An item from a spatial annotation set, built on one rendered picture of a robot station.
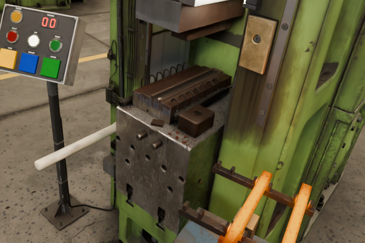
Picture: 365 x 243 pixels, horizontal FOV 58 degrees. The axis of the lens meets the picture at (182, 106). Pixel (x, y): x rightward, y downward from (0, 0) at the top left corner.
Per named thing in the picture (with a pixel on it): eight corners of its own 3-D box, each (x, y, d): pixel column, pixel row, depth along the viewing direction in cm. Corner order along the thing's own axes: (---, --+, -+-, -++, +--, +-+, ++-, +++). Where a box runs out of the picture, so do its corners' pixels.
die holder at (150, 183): (177, 236, 135) (189, 149, 113) (114, 188, 154) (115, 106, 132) (245, 171, 174) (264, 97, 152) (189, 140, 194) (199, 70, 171)
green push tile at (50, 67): (56, 78, 134) (60, 60, 134) (39, 75, 135) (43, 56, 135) (58, 79, 135) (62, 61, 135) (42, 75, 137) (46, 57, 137)
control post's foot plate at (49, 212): (59, 232, 185) (58, 221, 180) (37, 211, 196) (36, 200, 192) (91, 211, 200) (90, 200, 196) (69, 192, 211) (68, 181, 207)
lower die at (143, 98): (169, 125, 124) (171, 105, 120) (132, 104, 135) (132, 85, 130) (228, 91, 154) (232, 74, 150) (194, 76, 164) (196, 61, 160)
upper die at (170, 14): (178, 33, 107) (181, 3, 102) (135, 17, 117) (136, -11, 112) (243, 15, 136) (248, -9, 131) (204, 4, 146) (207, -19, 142)
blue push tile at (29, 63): (34, 74, 135) (37, 55, 135) (18, 70, 137) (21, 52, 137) (36, 74, 137) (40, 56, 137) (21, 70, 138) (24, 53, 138)
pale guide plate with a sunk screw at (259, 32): (262, 74, 106) (274, 22, 98) (238, 65, 111) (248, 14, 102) (264, 72, 108) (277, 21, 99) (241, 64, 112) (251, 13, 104)
